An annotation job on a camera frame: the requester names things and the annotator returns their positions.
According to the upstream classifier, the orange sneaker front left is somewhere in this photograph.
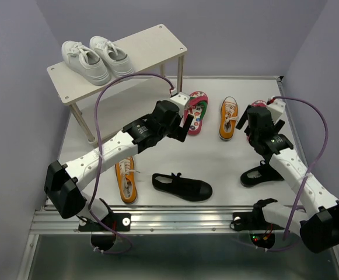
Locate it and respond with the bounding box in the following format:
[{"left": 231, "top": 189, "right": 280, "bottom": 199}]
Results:
[{"left": 115, "top": 157, "right": 138, "bottom": 204}]

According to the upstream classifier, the black sneaker right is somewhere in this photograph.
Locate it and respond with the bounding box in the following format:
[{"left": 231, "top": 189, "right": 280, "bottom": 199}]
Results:
[{"left": 240, "top": 160, "right": 284, "bottom": 188}]

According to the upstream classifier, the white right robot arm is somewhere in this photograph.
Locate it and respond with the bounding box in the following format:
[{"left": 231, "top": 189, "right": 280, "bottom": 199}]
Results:
[{"left": 230, "top": 105, "right": 339, "bottom": 253}]

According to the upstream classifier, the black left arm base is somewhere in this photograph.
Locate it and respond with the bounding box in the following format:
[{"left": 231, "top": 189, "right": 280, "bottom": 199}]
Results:
[{"left": 76, "top": 198, "right": 133, "bottom": 255}]

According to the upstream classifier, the white sneaker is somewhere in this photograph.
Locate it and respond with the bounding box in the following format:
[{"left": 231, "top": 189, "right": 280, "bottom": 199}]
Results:
[
  {"left": 89, "top": 36, "right": 134, "bottom": 78},
  {"left": 61, "top": 41, "right": 111, "bottom": 86}
]

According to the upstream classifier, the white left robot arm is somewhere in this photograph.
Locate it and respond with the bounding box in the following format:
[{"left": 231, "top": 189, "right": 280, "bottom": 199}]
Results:
[{"left": 44, "top": 93, "right": 192, "bottom": 219}]

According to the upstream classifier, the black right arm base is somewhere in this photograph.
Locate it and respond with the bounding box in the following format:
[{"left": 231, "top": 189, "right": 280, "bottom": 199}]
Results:
[{"left": 229, "top": 198, "right": 280, "bottom": 250}]

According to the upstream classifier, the black sneaker centre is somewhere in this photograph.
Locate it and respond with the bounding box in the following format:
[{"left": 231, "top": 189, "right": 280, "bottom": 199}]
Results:
[{"left": 152, "top": 173, "right": 213, "bottom": 202}]

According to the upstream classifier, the black sneaker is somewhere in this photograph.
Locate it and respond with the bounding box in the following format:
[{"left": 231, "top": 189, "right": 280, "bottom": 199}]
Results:
[
  {"left": 152, "top": 173, "right": 213, "bottom": 202},
  {"left": 240, "top": 160, "right": 284, "bottom": 188}
]

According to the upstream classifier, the orange sneaker near shelf side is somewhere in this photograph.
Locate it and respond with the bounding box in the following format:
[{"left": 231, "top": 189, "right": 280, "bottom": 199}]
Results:
[{"left": 219, "top": 96, "right": 239, "bottom": 141}]

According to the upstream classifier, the aluminium mounting rail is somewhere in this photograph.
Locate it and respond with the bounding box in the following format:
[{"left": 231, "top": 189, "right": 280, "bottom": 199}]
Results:
[{"left": 29, "top": 206, "right": 252, "bottom": 235}]

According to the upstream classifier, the white wooden shoe shelf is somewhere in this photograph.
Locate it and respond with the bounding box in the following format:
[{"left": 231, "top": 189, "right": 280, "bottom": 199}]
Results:
[{"left": 47, "top": 24, "right": 187, "bottom": 143}]

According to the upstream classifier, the colourful pink slipper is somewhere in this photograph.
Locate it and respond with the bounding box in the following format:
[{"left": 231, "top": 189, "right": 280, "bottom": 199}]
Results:
[
  {"left": 246, "top": 100, "right": 268, "bottom": 141},
  {"left": 184, "top": 91, "right": 208, "bottom": 136}
]

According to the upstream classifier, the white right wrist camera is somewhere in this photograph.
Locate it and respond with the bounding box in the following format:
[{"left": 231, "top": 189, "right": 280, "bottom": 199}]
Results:
[{"left": 267, "top": 99, "right": 286, "bottom": 123}]

